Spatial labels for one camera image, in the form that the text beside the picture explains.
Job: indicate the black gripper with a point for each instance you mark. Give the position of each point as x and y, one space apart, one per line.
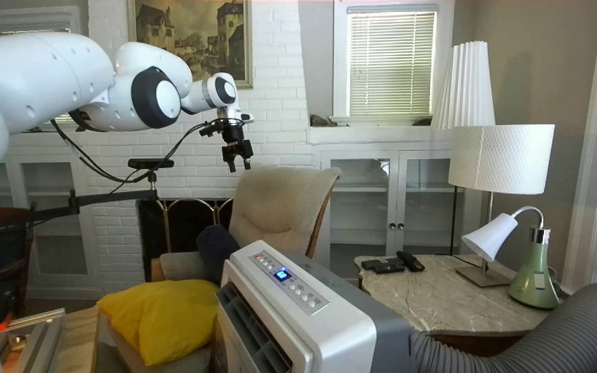
235 137

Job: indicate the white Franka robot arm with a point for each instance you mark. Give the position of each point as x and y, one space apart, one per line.
42 90

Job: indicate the beige fabric armchair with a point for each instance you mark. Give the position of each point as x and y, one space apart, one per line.
279 208

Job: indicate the black fireplace screen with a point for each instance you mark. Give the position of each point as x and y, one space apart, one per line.
175 235

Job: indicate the framed town painting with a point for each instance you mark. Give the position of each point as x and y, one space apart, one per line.
191 38

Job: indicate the white portable air conditioner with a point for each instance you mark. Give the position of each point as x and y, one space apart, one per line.
290 318

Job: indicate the black remote control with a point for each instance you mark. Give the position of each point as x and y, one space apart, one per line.
374 263
410 260
392 266

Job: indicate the yellow pillow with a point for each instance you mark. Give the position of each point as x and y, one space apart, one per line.
161 318

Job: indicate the white window blind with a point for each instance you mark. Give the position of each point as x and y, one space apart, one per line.
392 64

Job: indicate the white built-in cabinet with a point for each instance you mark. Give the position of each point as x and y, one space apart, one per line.
50 229

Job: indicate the floor lamp with pleated shade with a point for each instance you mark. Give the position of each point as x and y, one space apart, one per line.
464 84

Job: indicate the marble top side table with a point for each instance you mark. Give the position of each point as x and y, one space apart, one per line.
443 303

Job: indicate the table lamp with drum shade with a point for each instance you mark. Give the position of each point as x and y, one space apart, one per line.
503 157

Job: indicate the reflective flat panel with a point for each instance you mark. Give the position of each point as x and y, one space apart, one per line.
32 343

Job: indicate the green desk lamp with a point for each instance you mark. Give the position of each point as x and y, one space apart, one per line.
533 276

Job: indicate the white curtain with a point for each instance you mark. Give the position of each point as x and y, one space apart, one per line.
589 172

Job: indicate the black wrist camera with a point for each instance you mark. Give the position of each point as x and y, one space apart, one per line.
209 126

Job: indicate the black stereo camera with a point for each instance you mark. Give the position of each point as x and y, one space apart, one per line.
149 164

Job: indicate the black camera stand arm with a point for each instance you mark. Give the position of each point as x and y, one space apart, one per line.
92 202

